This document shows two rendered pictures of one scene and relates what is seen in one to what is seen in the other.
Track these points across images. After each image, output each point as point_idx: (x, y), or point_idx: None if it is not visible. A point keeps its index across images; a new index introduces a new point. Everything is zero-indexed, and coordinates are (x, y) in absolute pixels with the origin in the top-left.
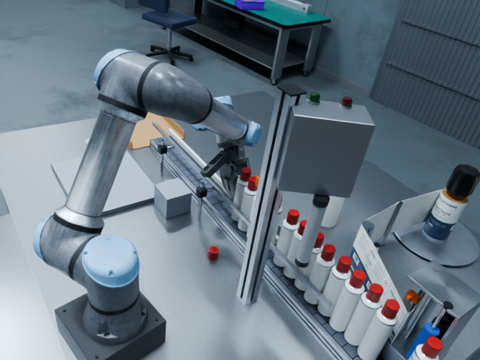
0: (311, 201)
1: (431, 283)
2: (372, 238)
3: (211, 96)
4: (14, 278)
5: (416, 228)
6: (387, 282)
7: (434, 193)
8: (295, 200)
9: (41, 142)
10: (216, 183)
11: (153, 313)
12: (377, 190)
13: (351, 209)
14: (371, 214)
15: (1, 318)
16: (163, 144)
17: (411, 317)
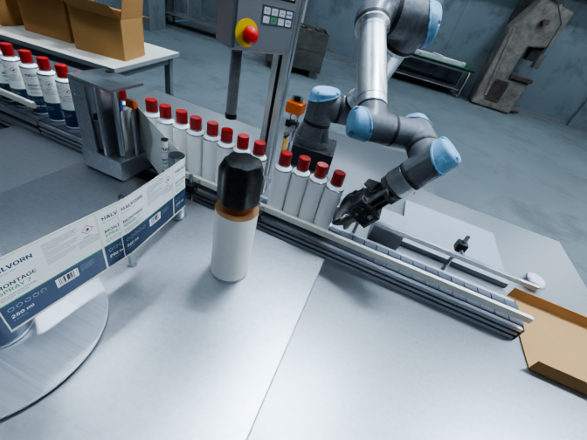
0: (263, 298)
1: (120, 79)
2: (155, 224)
3: (365, 13)
4: (377, 168)
5: (46, 321)
6: (150, 127)
7: (15, 255)
8: (284, 286)
9: (541, 257)
10: (383, 265)
11: (297, 144)
12: (130, 431)
13: (190, 315)
14: (148, 322)
15: (355, 155)
16: (463, 239)
17: (114, 159)
